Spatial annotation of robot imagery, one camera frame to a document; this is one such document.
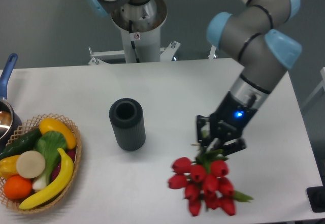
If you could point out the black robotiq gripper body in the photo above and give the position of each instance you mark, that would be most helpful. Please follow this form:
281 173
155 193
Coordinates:
230 118

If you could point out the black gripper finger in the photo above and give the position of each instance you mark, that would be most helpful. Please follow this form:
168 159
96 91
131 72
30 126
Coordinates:
203 130
236 146

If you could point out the red tulip bouquet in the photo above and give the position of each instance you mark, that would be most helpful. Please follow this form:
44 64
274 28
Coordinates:
205 181

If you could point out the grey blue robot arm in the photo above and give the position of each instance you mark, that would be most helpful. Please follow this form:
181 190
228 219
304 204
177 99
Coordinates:
251 38

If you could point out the dark grey ribbed vase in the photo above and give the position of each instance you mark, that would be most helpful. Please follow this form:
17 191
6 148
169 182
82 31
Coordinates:
127 120

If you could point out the black device at edge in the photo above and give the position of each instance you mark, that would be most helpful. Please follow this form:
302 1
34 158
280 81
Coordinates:
316 198

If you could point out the purple eggplant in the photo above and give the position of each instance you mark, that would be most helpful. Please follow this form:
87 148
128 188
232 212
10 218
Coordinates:
72 154

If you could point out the yellow banana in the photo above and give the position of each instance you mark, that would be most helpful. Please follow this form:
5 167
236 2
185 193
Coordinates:
55 187

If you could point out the yellow squash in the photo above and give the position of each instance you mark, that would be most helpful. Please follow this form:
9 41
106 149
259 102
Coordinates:
51 124

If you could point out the green bok choy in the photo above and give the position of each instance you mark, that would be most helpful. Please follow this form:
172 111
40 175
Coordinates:
47 146

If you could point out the woven wicker basket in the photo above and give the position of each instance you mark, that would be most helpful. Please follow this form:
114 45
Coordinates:
27 126

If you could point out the beige round disc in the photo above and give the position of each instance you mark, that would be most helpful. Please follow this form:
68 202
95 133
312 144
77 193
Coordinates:
30 164

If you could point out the green cucumber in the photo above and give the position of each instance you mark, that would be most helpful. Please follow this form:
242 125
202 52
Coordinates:
22 144

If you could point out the orange fruit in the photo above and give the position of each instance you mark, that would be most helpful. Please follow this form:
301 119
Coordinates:
17 187

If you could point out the yellow bell pepper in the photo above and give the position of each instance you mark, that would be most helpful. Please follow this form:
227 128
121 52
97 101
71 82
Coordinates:
8 166

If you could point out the white frame at right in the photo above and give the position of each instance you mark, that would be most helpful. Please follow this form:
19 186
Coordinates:
315 95

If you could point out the blue handled steel pot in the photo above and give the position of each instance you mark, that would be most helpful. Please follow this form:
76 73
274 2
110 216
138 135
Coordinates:
9 119

